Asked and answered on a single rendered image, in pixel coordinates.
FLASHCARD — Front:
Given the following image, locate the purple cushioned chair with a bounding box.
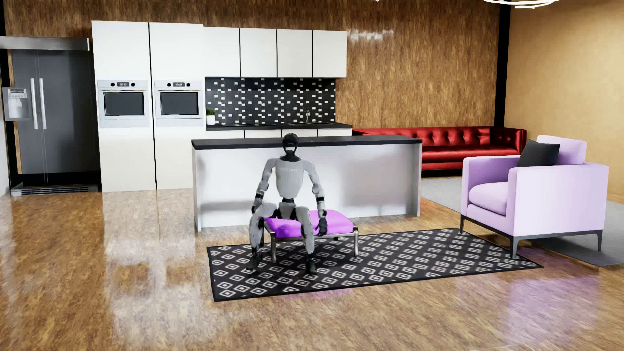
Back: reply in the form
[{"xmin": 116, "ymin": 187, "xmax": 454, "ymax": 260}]
[{"xmin": 262, "ymin": 210, "xmax": 360, "ymax": 260}]

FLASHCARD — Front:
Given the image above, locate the grey left robot leg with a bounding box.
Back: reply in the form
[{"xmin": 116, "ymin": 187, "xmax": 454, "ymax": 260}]
[{"xmin": 287, "ymin": 202, "xmax": 321, "ymax": 275}]

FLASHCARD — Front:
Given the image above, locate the grey robot leg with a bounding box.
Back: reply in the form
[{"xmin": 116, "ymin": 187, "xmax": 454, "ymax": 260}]
[
  {"xmin": 246, "ymin": 201, "xmax": 283, "ymax": 272},
  {"xmin": 287, "ymin": 202, "xmax": 321, "ymax": 275}
]

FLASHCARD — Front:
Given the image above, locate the grey right robot leg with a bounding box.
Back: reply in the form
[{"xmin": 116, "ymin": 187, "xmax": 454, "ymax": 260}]
[{"xmin": 246, "ymin": 201, "xmax": 283, "ymax": 272}]

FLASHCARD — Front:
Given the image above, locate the grey robot torso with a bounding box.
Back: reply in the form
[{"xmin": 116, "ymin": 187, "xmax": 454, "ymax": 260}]
[{"xmin": 272, "ymin": 157, "xmax": 309, "ymax": 203}]

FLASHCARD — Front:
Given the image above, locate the white kitchen island black top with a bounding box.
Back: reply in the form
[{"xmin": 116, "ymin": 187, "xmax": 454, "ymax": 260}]
[{"xmin": 191, "ymin": 135, "xmax": 423, "ymax": 233}]

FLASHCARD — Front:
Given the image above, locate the black robot head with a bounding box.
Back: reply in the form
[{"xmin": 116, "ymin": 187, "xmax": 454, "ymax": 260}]
[{"xmin": 282, "ymin": 133, "xmax": 300, "ymax": 162}]

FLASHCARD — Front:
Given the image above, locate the black white patterned rug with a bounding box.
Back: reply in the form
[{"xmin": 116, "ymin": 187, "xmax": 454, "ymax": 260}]
[{"xmin": 207, "ymin": 227, "xmax": 544, "ymax": 303}]

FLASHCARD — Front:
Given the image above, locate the black kitchen counter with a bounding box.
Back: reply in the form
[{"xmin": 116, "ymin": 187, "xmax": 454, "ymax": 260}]
[{"xmin": 205, "ymin": 122, "xmax": 353, "ymax": 138}]

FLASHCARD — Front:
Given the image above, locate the black white tile backsplash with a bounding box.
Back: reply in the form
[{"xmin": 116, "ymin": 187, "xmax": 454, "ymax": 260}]
[{"xmin": 205, "ymin": 77, "xmax": 337, "ymax": 126}]

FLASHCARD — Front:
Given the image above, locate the built-in silver oven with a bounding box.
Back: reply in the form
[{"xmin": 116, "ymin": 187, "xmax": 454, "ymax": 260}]
[
  {"xmin": 97, "ymin": 79, "xmax": 150, "ymax": 129},
  {"xmin": 154, "ymin": 79, "xmax": 205, "ymax": 128}
]

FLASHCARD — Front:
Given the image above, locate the red tufted leather sofa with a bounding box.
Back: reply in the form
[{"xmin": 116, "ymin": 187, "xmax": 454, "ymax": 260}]
[{"xmin": 351, "ymin": 126, "xmax": 528, "ymax": 172}]

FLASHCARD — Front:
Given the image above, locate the white tall cabinet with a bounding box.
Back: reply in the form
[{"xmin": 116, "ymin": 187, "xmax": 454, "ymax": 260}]
[
  {"xmin": 149, "ymin": 22, "xmax": 206, "ymax": 191},
  {"xmin": 91, "ymin": 20, "xmax": 157, "ymax": 193}
]

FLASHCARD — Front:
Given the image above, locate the dark grey refrigerator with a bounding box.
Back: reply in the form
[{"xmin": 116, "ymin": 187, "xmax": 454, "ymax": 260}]
[{"xmin": 1, "ymin": 36, "xmax": 102, "ymax": 197}]

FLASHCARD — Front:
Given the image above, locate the lilac armchair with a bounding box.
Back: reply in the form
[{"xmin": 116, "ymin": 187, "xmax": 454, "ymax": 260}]
[{"xmin": 460, "ymin": 135, "xmax": 610, "ymax": 259}]

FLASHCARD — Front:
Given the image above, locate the dark grey cushion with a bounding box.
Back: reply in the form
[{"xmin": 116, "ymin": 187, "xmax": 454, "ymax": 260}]
[{"xmin": 516, "ymin": 139, "xmax": 561, "ymax": 168}]

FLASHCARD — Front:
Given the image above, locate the white ceiling lamp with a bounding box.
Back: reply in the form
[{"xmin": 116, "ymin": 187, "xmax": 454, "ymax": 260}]
[{"xmin": 482, "ymin": 0, "xmax": 562, "ymax": 10}]

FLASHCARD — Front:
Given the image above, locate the white wall cabinet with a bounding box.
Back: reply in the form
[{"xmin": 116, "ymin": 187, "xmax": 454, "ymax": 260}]
[
  {"xmin": 312, "ymin": 30, "xmax": 348, "ymax": 79},
  {"xmin": 277, "ymin": 29, "xmax": 314, "ymax": 79},
  {"xmin": 203, "ymin": 26, "xmax": 241, "ymax": 78},
  {"xmin": 239, "ymin": 28, "xmax": 278, "ymax": 78}
]

